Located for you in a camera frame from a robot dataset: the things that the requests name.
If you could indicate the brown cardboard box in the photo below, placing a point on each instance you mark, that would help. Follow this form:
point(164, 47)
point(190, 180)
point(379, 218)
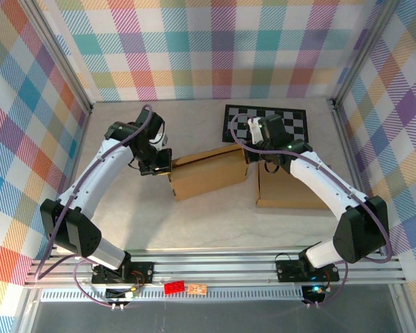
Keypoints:
point(287, 190)
point(208, 173)

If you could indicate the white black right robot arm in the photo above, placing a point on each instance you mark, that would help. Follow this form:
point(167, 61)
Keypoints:
point(319, 180)

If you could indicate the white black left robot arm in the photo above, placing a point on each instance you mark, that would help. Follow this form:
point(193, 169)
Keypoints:
point(90, 173)

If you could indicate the black grey chessboard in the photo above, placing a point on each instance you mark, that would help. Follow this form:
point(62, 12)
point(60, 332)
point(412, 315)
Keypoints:
point(298, 121)

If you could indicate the red building brick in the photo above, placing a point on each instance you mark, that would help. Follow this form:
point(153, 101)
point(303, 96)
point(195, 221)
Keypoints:
point(174, 287)

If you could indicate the small orange circuit board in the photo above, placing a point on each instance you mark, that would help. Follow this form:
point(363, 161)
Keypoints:
point(197, 288)

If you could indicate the aluminium side rail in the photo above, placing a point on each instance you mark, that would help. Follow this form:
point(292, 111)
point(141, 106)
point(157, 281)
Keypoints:
point(353, 166)

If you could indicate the aluminium frame post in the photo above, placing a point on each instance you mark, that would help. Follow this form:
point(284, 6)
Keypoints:
point(364, 52)
point(55, 55)

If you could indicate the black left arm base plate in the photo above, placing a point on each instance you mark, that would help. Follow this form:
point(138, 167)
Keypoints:
point(138, 270)

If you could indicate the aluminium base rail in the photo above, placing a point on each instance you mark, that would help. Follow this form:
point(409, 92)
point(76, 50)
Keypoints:
point(211, 268)

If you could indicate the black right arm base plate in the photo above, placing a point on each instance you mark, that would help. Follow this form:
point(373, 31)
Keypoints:
point(287, 270)

